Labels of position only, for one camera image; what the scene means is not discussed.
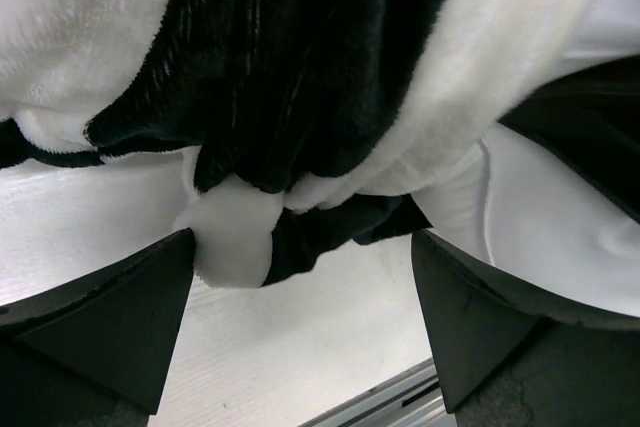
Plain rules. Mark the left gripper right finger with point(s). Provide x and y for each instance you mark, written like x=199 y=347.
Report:
x=503 y=346

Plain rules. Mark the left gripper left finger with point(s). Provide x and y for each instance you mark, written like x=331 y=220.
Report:
x=101 y=344

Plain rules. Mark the white pillow insert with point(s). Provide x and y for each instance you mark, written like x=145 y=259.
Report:
x=550 y=192

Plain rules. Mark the black white checkered pillowcase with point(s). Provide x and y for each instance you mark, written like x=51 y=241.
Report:
x=305 y=124

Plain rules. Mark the aluminium front rail frame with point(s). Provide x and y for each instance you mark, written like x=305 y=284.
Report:
x=411 y=398

